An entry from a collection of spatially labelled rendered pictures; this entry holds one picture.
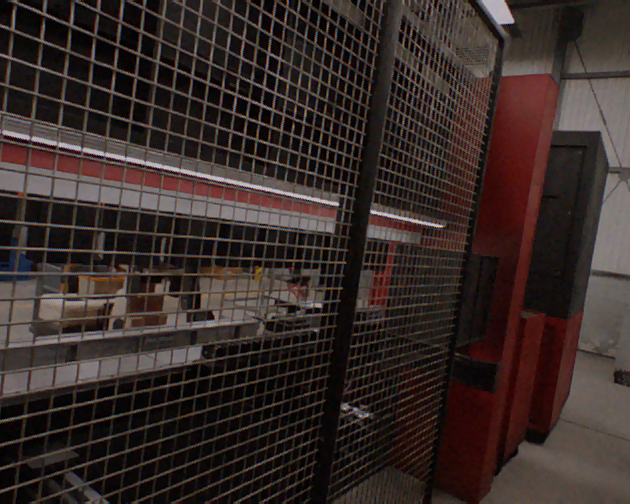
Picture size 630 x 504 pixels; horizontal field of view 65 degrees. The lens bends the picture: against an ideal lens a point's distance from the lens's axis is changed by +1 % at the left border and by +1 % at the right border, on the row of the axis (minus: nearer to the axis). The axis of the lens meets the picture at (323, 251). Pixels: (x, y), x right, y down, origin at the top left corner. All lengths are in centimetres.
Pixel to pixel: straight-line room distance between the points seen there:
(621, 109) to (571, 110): 68
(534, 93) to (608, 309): 619
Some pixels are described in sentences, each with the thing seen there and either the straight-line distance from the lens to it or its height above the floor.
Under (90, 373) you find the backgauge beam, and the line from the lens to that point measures 117.
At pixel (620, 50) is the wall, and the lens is 932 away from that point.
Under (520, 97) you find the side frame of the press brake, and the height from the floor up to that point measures 218.
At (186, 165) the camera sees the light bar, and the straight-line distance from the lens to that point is 131.
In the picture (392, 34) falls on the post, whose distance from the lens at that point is 104.
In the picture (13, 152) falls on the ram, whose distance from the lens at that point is 133.
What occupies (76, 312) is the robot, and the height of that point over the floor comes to 77.
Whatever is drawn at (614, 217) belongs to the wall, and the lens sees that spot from 872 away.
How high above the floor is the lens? 137
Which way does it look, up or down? 3 degrees down
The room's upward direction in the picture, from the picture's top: 8 degrees clockwise
